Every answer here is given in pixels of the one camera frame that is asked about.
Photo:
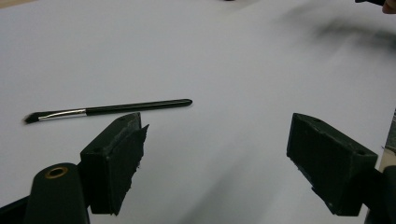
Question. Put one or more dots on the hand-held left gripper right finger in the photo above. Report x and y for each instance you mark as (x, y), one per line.
(330, 161)

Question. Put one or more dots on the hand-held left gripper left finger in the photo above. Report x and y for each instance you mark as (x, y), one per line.
(112, 165)

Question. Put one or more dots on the black makeup brush silver ferrule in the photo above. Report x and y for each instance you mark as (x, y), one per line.
(134, 107)

